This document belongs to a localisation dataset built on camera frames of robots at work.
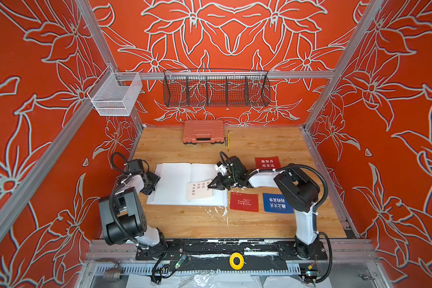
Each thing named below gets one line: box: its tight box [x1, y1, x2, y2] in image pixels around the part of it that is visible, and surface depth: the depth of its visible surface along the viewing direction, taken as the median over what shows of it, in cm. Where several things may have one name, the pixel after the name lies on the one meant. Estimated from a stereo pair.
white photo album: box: [147, 162, 228, 207], surface depth 91 cm
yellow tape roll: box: [229, 252, 245, 270], surface depth 71 cm
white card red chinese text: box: [186, 179, 213, 200], surface depth 90 cm
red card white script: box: [229, 192, 260, 213], surface depth 89 cm
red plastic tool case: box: [183, 119, 225, 145], surface depth 116 cm
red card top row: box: [254, 156, 282, 170], surface depth 105 cm
